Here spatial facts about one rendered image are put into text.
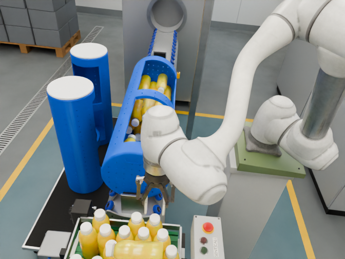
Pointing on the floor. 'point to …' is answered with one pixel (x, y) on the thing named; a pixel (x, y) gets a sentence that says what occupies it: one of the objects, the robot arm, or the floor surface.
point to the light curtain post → (199, 65)
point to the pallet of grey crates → (39, 24)
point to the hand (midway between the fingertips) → (154, 206)
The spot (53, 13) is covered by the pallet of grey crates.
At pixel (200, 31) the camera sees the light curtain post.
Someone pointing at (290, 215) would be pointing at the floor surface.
